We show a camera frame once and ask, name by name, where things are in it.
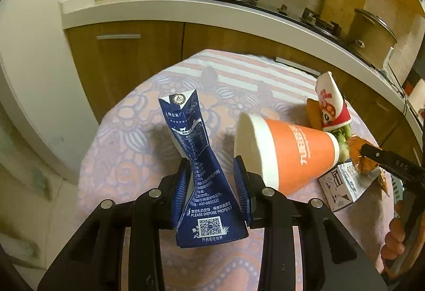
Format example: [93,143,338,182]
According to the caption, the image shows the wooden cutting board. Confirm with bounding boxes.
[320,0,367,36]

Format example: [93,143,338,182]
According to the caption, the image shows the orange snack wrapper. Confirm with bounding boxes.
[347,136,394,196]

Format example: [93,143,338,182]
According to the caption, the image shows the white tall cabinet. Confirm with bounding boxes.
[0,0,83,183]

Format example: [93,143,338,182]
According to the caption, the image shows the white power adapter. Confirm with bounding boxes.
[382,46,394,70]

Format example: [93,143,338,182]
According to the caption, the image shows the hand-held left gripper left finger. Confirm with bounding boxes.
[37,156,196,291]

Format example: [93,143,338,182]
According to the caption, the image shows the pink floral tablecloth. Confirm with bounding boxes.
[76,49,409,291]

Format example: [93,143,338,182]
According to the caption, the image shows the white kitchen countertop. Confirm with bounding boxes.
[60,0,425,159]

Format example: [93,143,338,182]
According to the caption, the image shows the blue milk carton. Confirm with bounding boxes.
[158,89,249,249]

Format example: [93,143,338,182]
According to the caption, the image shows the orange paper cup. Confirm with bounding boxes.
[233,112,340,197]

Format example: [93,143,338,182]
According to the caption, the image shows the white kettle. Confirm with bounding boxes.
[408,79,425,119]

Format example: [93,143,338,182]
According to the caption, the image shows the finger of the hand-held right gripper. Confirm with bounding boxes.
[360,143,425,183]

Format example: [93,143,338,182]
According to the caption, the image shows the green vegetable scraps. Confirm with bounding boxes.
[334,123,352,162]

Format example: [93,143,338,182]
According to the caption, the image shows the black cable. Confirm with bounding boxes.
[385,60,410,112]

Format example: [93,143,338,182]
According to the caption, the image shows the steel pot with lid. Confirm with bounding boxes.
[347,8,398,67]

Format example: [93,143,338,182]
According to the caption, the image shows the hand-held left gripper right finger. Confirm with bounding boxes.
[232,156,387,291]

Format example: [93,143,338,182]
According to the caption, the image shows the person's right hand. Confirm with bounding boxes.
[380,203,407,265]

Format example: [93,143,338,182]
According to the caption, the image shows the red white snack packet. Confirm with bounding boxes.
[315,71,353,131]

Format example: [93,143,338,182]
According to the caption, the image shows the small white carton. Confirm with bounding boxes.
[317,161,382,212]

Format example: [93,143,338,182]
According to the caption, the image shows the wooden kitchen cabinet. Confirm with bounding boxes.
[65,22,419,175]

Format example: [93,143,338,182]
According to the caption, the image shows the silver cabinet handle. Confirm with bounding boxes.
[96,34,142,41]
[274,57,321,75]

